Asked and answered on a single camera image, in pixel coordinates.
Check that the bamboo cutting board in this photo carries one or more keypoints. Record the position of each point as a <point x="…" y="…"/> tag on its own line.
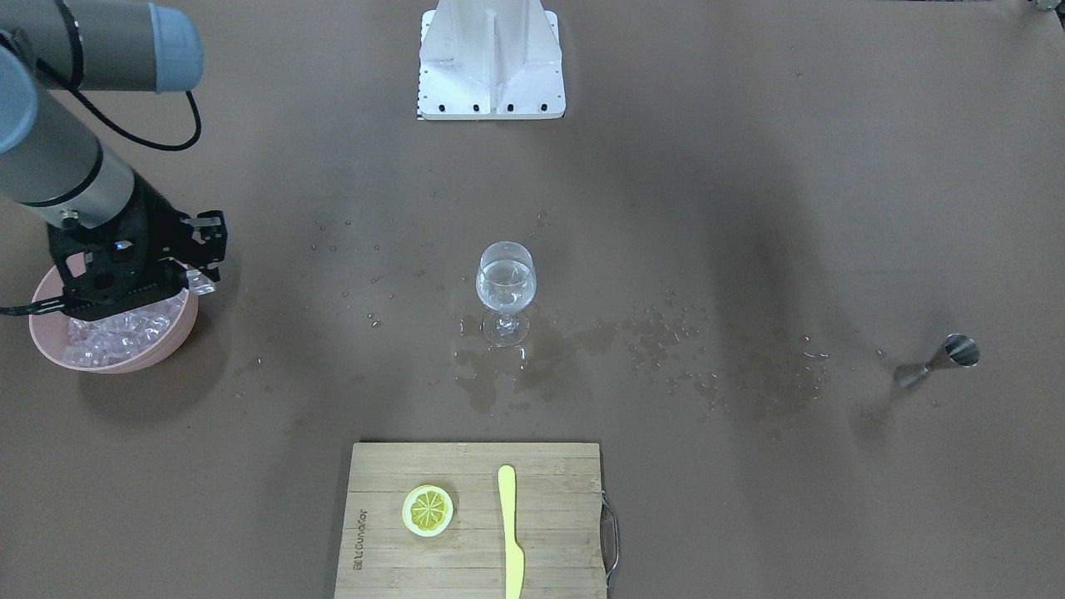
<point x="557" y="521"/>

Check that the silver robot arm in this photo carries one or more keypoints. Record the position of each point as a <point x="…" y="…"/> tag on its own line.
<point x="91" y="200"/>

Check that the clear ice cubes pile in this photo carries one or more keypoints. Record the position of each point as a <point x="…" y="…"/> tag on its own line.
<point x="122" y="337"/>

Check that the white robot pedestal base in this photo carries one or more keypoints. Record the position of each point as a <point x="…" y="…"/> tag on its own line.
<point x="499" y="60"/>

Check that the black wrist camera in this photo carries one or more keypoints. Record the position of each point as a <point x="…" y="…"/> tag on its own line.
<point x="98" y="294"/>

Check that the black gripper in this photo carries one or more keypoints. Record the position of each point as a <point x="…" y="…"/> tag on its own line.
<point x="157" y="225"/>

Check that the pink bowl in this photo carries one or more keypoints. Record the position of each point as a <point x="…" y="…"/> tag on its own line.
<point x="49" y="334"/>

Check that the yellow lemon slice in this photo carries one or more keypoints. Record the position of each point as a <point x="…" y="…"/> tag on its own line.
<point x="427" y="511"/>

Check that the yellow plastic knife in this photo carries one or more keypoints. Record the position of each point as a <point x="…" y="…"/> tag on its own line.
<point x="513" y="554"/>

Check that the clear wine glass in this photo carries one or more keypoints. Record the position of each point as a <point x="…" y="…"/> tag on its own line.
<point x="506" y="284"/>

